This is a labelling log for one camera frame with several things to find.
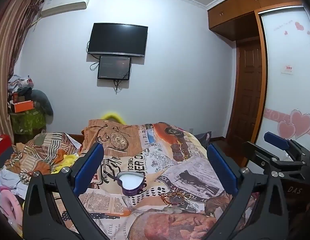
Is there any yellow plastic hoop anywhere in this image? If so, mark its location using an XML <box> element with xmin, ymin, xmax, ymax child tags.
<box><xmin>101</xmin><ymin>112</ymin><xmax>126</xmax><ymax>125</ymax></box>

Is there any gold ring jewelry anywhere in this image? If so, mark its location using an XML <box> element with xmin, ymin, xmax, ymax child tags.
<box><xmin>183</xmin><ymin>194</ymin><xmax>192</xmax><ymax>200</ymax></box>

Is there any red gold bracelet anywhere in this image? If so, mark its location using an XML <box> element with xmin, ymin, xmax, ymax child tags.
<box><xmin>159</xmin><ymin>191</ymin><xmax>188</xmax><ymax>207</ymax></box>

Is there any wooden wardrobe cabinet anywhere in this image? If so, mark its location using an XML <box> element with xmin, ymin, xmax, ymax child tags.
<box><xmin>208</xmin><ymin>0</ymin><xmax>301</xmax><ymax>41</ymax></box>

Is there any striped brown curtain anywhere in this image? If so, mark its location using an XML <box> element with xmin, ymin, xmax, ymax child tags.
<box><xmin>0</xmin><ymin>0</ymin><xmax>43</xmax><ymax>140</ymax></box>

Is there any black wall television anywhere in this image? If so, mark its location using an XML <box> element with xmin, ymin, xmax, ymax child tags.
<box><xmin>87</xmin><ymin>23</ymin><xmax>148</xmax><ymax>57</ymax></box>

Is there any white sliding wardrobe door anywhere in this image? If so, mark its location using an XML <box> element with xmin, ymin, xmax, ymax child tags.
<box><xmin>256</xmin><ymin>5</ymin><xmax>310</xmax><ymax>160</ymax></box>

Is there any white air conditioner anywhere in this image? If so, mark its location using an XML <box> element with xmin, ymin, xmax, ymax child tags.
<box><xmin>41</xmin><ymin>0</ymin><xmax>89</xmax><ymax>17</ymax></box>

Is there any purple heart jewelry box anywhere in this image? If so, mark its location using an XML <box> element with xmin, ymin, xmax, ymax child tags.
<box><xmin>116</xmin><ymin>171</ymin><xmax>145</xmax><ymax>197</ymax></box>

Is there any striped patchwork blanket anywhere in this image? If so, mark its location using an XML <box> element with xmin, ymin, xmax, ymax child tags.
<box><xmin>5</xmin><ymin>132</ymin><xmax>80</xmax><ymax>185</ymax></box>

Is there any small wall monitor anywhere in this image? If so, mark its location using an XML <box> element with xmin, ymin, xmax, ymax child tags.
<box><xmin>97</xmin><ymin>55</ymin><xmax>131</xmax><ymax>81</ymax></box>

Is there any brown wooden door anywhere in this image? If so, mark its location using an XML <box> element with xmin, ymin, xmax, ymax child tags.
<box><xmin>224</xmin><ymin>38</ymin><xmax>263</xmax><ymax>165</ymax></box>

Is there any newspaper print quilt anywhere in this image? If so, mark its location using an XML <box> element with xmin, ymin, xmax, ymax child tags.
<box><xmin>78</xmin><ymin>120</ymin><xmax>232</xmax><ymax>239</ymax></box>

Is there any orange box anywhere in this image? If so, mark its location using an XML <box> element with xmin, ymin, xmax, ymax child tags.
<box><xmin>11</xmin><ymin>100</ymin><xmax>34</xmax><ymax>113</ymax></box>

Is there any red white box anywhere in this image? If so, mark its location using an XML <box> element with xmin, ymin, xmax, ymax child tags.
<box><xmin>0</xmin><ymin>134</ymin><xmax>12</xmax><ymax>156</ymax></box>

